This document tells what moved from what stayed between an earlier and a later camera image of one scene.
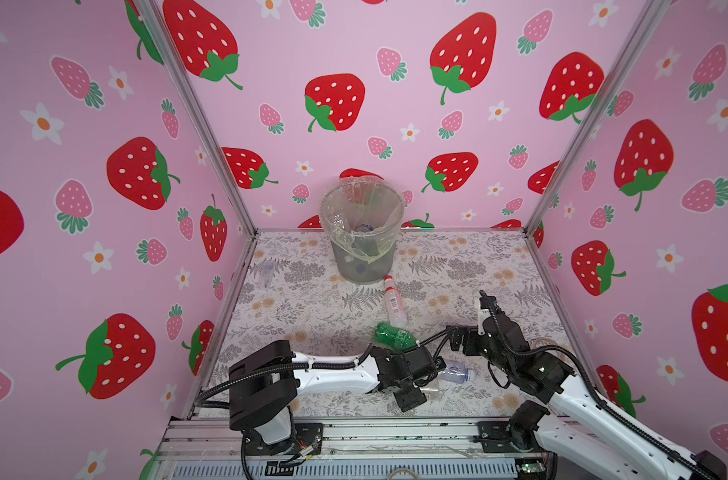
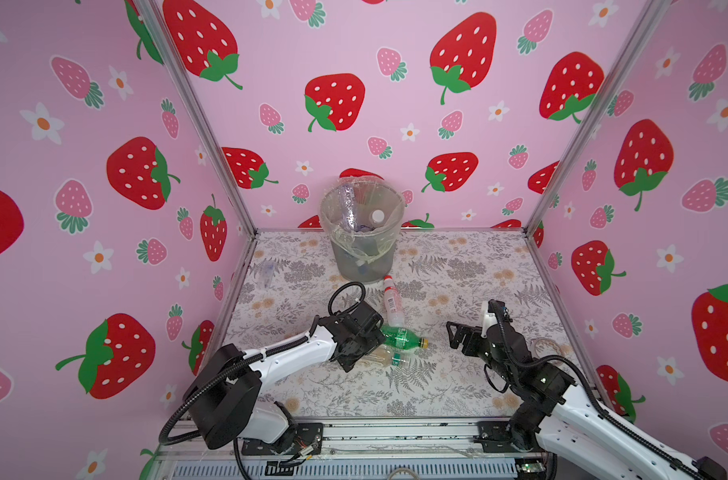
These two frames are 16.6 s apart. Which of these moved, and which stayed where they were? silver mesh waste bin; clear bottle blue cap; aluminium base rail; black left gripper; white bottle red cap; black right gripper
Moved: black left gripper; clear bottle blue cap
Stayed: silver mesh waste bin; white bottle red cap; black right gripper; aluminium base rail
